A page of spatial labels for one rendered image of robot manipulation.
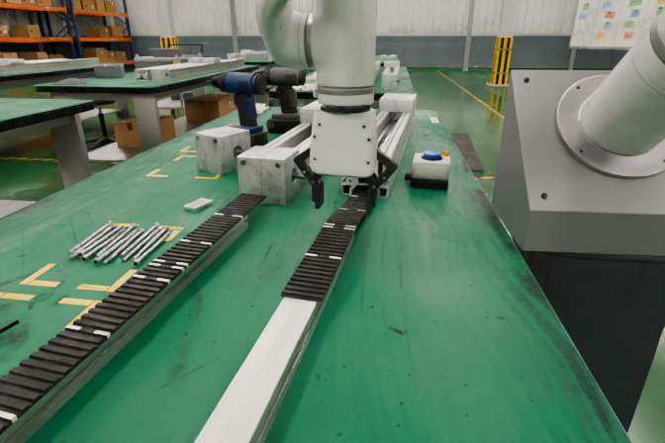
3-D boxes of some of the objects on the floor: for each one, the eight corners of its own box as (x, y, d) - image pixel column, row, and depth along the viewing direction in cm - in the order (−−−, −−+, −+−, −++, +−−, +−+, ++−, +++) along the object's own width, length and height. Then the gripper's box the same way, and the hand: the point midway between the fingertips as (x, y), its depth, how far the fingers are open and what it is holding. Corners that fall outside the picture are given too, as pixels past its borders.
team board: (544, 114, 630) (570, -30, 562) (572, 113, 640) (602, -29, 571) (630, 135, 493) (679, -52, 424) (665, 133, 502) (717, -50, 434)
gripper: (406, 98, 63) (400, 205, 69) (298, 94, 67) (300, 196, 73) (402, 106, 56) (395, 223, 62) (281, 101, 60) (286, 212, 66)
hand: (343, 202), depth 67 cm, fingers open, 8 cm apart
